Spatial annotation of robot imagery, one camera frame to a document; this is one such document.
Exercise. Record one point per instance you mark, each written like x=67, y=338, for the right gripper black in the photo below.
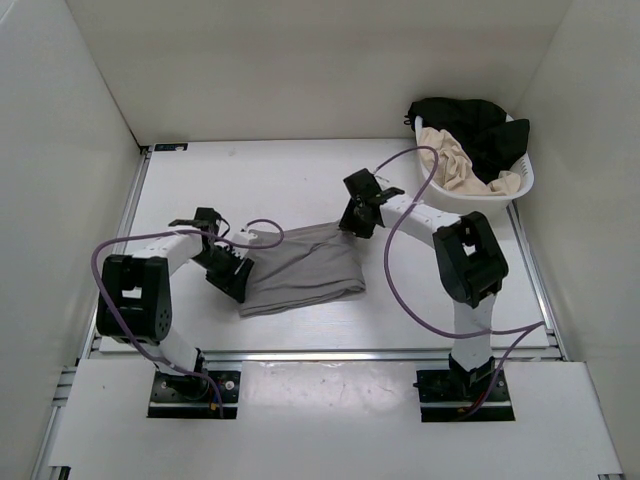
x=348, y=222

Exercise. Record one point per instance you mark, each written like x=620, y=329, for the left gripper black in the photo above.
x=233, y=285

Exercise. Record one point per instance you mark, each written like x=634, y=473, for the grey trousers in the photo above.
x=310, y=266

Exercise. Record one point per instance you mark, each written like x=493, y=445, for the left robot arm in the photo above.
x=135, y=306

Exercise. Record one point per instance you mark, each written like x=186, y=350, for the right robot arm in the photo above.
x=470, y=263

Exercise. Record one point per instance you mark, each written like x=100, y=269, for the white laundry basket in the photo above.
x=490, y=206

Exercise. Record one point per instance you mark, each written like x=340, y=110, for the beige garment in basket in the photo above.
x=454, y=172

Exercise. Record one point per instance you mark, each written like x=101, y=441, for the blue label sticker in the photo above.
x=170, y=147

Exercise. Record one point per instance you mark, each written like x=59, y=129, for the black garment in basket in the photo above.
x=492, y=141

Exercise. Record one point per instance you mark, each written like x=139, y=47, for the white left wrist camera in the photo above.
x=245, y=239

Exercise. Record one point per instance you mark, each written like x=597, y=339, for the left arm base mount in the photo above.
x=185, y=397

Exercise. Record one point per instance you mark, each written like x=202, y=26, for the aluminium front rail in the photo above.
x=525, y=354

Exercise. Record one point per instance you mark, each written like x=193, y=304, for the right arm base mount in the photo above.
x=441, y=401

